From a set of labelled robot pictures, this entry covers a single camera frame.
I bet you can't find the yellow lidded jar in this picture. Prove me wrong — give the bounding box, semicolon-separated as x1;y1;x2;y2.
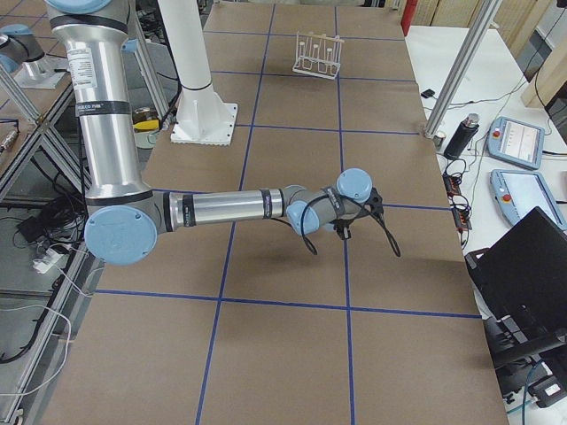
132;107;159;132

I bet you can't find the upper teach pendant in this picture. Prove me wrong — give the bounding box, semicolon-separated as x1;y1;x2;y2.
486;116;545;170

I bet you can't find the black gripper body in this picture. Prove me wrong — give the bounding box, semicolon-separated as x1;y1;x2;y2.
332;188;384;238

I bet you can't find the aluminium frame side table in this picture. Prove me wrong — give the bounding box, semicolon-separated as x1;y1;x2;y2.
1;70;90;197

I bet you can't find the teach pendant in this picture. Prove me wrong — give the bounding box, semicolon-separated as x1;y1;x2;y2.
490;169;566;230
486;116;545;170

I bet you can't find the aluminium frame post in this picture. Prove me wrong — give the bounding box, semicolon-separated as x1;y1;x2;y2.
423;0;502;139

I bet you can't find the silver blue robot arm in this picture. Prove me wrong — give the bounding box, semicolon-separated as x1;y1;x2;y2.
47;1;384;266
1;24;45;73

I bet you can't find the white wire cup holder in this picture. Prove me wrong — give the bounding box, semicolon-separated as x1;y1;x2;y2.
292;32;345;81

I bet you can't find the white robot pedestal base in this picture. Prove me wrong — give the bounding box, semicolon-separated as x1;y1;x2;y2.
159;0;238;146

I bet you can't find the white power strip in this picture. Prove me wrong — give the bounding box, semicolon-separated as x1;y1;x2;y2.
32;249;65;274

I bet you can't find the black water bottle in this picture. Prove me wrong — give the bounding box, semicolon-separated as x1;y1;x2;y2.
443;113;479;160

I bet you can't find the black laptop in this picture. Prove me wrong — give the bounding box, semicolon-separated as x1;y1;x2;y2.
465;207;566;331

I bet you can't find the small black device on table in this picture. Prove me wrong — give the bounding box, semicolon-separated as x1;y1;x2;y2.
421;89;435;98

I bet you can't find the black orange adapter box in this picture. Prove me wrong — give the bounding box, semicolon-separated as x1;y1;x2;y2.
442;174;462;197

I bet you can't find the black looped gripper cable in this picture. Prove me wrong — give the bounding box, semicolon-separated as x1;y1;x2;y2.
299;194;403;258

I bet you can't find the lower teach pendant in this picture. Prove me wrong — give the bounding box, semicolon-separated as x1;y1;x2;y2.
490;169;566;230

